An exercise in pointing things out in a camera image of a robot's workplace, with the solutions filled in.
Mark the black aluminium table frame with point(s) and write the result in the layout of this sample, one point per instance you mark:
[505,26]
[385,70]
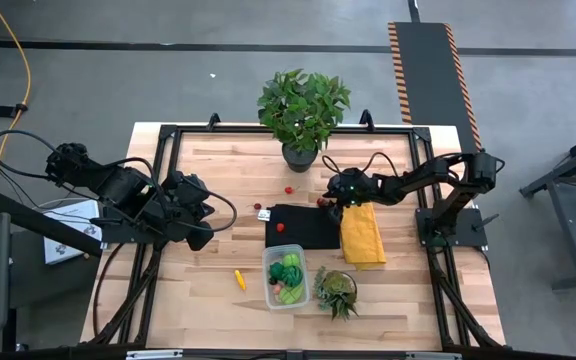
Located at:
[248,129]

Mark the leafy green potted plant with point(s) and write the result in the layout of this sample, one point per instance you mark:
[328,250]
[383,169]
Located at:
[300,110]

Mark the succulent plant in dark pot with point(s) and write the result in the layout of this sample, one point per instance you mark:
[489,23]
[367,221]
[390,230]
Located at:
[338,290]

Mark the light green round toy fruit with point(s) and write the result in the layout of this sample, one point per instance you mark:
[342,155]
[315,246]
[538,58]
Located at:
[291,260]

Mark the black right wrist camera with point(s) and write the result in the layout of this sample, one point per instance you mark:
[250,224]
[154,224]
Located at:
[336,214]

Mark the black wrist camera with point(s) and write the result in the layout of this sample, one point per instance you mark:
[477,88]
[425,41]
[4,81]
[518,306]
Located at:
[336,214]
[201,238]

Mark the black cloth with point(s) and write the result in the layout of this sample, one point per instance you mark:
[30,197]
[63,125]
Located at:
[303,230]

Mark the light green toy starfruit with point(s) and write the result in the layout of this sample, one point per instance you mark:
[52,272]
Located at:
[291,295]

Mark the pink toy peach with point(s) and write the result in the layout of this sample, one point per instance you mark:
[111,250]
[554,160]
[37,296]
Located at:
[277,289]

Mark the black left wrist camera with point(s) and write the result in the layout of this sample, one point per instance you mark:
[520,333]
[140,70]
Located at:
[201,238]

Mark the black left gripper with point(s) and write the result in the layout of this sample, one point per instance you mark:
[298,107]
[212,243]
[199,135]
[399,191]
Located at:
[188,197]

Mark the black floor bracket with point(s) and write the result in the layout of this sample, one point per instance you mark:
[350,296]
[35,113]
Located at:
[10,110]

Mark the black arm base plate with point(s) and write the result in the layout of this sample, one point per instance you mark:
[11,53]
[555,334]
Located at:
[118,235]
[473,235]

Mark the white printed booklet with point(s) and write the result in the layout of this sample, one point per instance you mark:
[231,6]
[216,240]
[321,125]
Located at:
[73,235]

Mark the dark green toy pepper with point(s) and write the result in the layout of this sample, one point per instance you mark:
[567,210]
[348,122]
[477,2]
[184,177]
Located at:
[276,271]

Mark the white cloth tag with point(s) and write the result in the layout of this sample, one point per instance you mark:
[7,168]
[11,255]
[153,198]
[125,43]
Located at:
[264,215]

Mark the black metal beam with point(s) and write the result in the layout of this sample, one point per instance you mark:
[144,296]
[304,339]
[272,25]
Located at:
[43,222]

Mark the silver bracket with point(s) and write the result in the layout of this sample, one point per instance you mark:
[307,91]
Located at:
[153,355]
[433,356]

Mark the dark red toy cherry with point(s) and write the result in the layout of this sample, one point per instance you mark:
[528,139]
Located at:
[257,205]

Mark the clear plastic tupperware container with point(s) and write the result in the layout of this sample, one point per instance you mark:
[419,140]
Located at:
[268,302]

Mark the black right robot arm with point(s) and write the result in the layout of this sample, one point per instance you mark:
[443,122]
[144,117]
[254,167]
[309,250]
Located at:
[433,172]

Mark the yellow toy corn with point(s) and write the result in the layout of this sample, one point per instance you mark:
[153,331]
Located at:
[240,280]

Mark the yellow folded cloth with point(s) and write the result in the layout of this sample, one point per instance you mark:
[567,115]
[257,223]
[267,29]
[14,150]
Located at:
[363,235]

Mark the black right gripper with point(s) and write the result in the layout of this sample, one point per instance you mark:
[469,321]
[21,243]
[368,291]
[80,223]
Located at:
[350,187]

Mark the black floor mat striped edges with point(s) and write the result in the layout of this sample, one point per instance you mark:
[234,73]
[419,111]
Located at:
[428,75]

